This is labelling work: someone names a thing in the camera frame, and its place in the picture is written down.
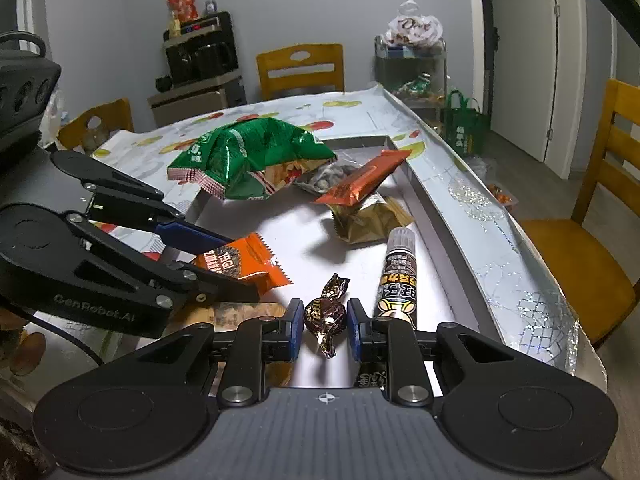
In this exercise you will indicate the small orange snack packet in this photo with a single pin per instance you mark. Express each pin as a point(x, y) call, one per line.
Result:
point(250, 260)

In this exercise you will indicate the green tote bag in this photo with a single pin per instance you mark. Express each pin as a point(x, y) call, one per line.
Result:
point(465, 125)

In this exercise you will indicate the gold foil snack packet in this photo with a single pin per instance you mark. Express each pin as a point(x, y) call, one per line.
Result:
point(367, 220)

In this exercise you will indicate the orange packets on floor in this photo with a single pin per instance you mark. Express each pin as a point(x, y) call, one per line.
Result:
point(502, 195)

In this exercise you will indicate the wooden chair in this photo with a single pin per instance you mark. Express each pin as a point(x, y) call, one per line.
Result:
point(590, 260)
point(107, 120)
point(300, 70)

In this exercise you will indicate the black water dispenser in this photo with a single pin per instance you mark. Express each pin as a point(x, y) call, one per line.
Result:
point(200, 75)

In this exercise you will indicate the brown foil candy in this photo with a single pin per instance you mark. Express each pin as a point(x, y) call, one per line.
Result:
point(325, 312)

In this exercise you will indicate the white plastic shopping bag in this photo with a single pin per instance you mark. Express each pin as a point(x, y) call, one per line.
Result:
point(414, 27)

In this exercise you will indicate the metal trolley rack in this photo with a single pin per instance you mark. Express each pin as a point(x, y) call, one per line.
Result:
point(410, 67)

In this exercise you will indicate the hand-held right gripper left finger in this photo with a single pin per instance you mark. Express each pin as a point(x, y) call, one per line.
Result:
point(296, 330)

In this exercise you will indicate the black snack tube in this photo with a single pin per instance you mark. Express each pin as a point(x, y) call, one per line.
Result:
point(397, 270)

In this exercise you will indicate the brown round object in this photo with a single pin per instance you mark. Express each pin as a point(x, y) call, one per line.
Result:
point(27, 355)

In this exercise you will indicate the red snack bag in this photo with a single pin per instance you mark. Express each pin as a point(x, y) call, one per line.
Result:
point(182, 5)

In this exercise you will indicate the green packets in rack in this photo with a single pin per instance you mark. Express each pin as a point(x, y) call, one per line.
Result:
point(417, 89)

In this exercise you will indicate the round bread in plastic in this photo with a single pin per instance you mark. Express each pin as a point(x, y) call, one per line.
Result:
point(240, 312)

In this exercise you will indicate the orange snack bar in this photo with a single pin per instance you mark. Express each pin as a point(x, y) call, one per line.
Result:
point(362, 177)

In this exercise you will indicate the clear plastic bag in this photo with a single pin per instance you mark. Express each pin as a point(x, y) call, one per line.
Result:
point(54, 117)

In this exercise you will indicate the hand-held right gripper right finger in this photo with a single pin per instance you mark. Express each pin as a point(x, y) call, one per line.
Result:
point(355, 330)

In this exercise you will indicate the green snack bag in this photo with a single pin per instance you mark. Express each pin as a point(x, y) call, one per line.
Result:
point(255, 155)

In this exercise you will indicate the grey cardboard box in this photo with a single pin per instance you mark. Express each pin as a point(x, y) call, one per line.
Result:
point(310, 230)

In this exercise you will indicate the white door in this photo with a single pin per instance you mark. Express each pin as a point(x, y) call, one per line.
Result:
point(522, 60)

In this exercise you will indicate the grey door frame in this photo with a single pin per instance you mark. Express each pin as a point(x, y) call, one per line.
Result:
point(600, 100)

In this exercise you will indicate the clear snack packet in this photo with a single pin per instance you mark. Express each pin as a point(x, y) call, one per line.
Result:
point(325, 177)

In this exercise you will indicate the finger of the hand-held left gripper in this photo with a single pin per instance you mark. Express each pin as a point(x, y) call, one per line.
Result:
point(150, 280)
point(180, 230)

